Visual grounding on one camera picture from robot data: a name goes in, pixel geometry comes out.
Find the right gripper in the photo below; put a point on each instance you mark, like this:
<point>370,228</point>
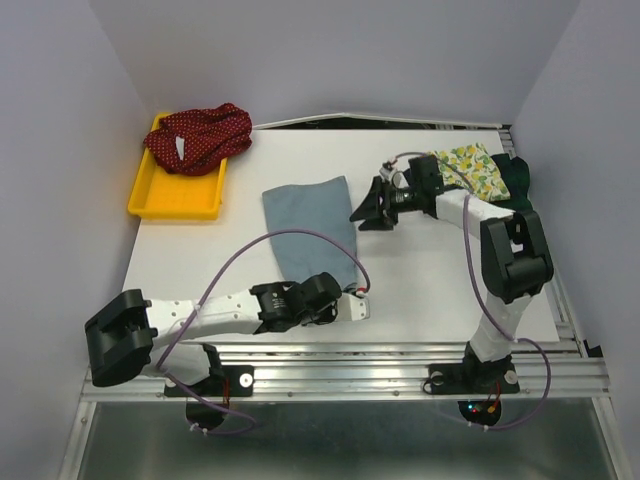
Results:
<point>371,206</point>

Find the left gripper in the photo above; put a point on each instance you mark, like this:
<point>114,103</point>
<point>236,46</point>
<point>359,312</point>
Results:
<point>330,314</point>

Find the light blue denim skirt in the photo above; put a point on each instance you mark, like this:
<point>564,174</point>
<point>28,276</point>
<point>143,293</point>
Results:
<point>324,208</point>

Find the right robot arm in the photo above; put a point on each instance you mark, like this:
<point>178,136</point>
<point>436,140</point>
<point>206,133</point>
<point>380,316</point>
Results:
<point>508,263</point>

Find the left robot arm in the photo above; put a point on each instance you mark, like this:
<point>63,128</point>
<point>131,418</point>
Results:
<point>132,336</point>

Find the lemon print skirt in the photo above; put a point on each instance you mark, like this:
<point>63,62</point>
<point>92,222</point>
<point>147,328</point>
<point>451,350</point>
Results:
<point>471,167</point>

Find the dark green skirt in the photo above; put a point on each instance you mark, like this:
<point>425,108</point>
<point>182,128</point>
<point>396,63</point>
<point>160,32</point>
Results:
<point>515,174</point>

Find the yellow plastic tray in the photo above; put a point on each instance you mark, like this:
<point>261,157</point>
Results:
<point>158,195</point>

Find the red polka dot skirt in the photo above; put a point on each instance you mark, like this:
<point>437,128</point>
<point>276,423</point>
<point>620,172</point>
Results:
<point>195,142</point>

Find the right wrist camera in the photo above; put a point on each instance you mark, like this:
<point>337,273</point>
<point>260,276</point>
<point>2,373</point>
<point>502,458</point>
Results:
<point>390,173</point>

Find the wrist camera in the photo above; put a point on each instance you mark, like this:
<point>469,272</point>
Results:
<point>352,308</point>
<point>390,173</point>

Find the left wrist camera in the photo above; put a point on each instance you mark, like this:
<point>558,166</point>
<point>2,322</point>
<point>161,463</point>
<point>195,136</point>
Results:
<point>352,308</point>

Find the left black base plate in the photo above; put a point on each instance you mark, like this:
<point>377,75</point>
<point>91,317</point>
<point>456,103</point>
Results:
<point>208,409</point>

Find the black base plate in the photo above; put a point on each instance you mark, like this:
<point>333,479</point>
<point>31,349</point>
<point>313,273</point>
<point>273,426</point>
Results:
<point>208,409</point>
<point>479,391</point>

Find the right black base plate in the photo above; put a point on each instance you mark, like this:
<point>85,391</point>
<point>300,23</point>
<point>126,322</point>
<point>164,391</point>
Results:
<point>479,391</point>

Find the aluminium rail frame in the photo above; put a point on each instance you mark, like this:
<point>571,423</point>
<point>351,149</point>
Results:
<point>345,402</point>

